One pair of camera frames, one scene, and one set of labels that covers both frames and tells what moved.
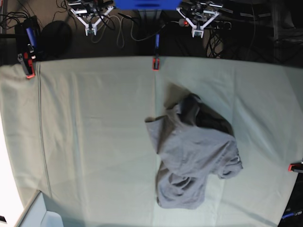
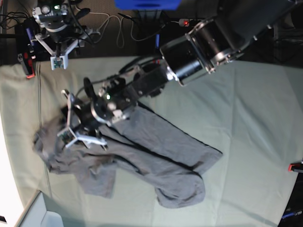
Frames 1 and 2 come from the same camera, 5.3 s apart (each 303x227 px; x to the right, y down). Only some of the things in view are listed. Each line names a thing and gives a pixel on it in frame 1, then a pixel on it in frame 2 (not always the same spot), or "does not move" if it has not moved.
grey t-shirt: (193, 140) → (140, 143)
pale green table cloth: (77, 133) does not move
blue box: (148, 4) does not move
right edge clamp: (295, 166) does not move
